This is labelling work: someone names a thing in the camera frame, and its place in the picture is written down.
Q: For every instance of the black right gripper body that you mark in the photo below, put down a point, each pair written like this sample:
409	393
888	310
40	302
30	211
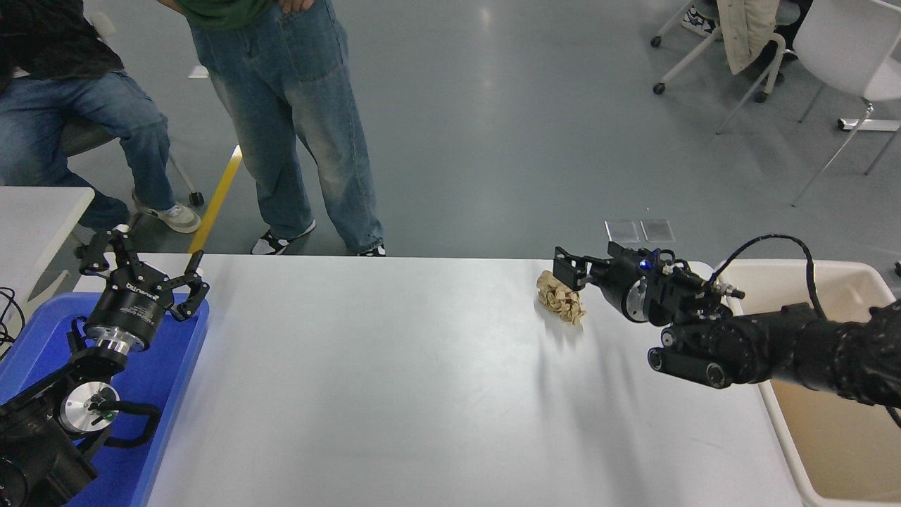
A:
623	285

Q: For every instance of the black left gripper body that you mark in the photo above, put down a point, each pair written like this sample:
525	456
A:
130	310

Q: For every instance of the tan paper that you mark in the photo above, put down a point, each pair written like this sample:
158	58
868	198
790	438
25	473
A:
563	304

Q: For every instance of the standing person's left hand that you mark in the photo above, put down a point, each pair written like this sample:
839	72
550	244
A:
295	4

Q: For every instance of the clear floor plate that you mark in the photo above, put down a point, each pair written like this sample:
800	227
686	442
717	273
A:
621	231
657	230

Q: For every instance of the blue plastic tray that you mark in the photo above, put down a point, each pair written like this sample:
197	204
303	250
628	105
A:
162	366

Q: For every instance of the seated person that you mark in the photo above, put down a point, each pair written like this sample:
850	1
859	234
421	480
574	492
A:
42	113

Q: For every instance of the white-legged rolling chair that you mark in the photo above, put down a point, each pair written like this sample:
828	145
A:
693	60

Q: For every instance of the standing person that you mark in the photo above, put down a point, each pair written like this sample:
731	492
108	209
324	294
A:
288	105

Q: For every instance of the person with black-white shoes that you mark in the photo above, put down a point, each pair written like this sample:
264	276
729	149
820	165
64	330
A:
698	21

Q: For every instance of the large pale plastic bin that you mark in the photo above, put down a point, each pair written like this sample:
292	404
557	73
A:
838	451

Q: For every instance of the white floor base bar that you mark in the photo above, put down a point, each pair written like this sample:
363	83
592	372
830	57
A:
869	124

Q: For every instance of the white shell chair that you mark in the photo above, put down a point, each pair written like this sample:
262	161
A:
845	42

